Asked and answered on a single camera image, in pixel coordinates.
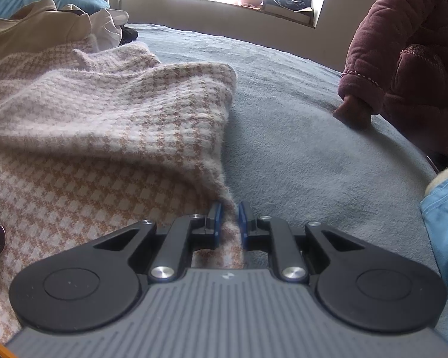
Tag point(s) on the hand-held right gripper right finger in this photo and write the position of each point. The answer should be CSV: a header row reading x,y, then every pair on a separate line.
x,y
242,220

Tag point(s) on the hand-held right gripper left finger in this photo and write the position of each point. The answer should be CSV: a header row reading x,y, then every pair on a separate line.
x,y
218,222

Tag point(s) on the houndstooth knit garment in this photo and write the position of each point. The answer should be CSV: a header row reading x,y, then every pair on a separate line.
x,y
97,119

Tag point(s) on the grey bed blanket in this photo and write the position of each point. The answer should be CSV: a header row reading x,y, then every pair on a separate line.
x,y
302,138

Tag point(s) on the light blue garment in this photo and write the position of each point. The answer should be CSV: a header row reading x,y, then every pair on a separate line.
x,y
444,223

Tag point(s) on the white fluffy cloth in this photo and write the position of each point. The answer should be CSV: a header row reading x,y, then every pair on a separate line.
x,y
446,177

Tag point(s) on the cardboard box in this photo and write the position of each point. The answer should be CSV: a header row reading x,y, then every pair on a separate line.
x,y
287,14

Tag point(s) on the dark cloth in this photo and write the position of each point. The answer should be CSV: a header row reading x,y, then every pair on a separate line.
x,y
291,2

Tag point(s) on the white garment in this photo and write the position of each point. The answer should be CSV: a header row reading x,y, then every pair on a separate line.
x,y
108,26

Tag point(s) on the beige coat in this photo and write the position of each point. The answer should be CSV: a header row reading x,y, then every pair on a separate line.
x,y
41,26

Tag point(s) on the blue pillow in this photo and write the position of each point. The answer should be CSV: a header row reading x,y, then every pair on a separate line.
x,y
7,3

